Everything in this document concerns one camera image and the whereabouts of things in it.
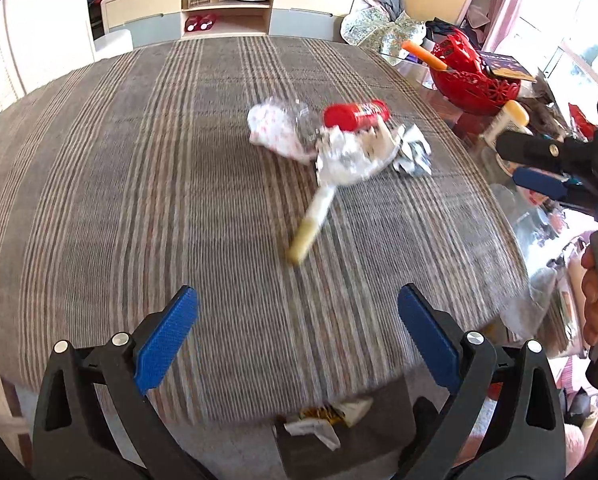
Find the beige grey television cabinet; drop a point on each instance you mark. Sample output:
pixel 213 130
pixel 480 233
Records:
pixel 129 10

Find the yellow capped white bottle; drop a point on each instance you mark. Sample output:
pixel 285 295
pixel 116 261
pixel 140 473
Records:
pixel 504 122

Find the clear plastic wrap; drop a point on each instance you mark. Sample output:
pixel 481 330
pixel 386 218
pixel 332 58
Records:
pixel 306 120

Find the trash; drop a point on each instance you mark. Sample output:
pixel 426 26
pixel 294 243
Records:
pixel 304 455

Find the small foil piece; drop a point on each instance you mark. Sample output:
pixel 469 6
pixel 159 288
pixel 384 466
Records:
pixel 413 152

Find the red cylindrical can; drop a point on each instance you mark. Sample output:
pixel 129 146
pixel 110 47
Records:
pixel 354 114

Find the pink curtain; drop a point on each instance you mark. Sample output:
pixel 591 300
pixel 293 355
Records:
pixel 504 0

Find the black bag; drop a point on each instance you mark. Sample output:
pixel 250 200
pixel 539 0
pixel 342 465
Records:
pixel 441 30

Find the person's right hand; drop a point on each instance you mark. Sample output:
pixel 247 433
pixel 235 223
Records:
pixel 594 300

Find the red plastic basket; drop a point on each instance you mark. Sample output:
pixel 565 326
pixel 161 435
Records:
pixel 474 90

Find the white plastic stool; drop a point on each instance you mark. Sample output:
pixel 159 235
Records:
pixel 111 45

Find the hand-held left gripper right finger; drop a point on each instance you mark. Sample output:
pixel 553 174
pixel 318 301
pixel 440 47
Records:
pixel 429 335

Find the bamboo folding screen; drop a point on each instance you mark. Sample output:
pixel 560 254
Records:
pixel 29 35

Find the floral green cloth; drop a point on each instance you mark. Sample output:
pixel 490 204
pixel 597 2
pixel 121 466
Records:
pixel 379 32

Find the white dotted paper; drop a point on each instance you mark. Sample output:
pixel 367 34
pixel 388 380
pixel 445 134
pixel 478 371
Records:
pixel 274 130

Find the cream yellow tube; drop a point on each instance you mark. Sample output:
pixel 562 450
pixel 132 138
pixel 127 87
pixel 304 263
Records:
pixel 309 230

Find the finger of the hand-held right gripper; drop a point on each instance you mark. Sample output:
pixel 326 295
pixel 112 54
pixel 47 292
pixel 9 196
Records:
pixel 529 149
pixel 539 182

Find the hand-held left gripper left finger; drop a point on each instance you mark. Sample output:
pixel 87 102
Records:
pixel 166 335

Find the window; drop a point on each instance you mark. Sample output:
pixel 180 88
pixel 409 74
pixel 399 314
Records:
pixel 569 20

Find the dark blue flat box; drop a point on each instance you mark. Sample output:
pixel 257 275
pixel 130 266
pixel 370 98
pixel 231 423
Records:
pixel 509 66

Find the red snack bag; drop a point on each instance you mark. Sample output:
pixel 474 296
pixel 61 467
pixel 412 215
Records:
pixel 581 122

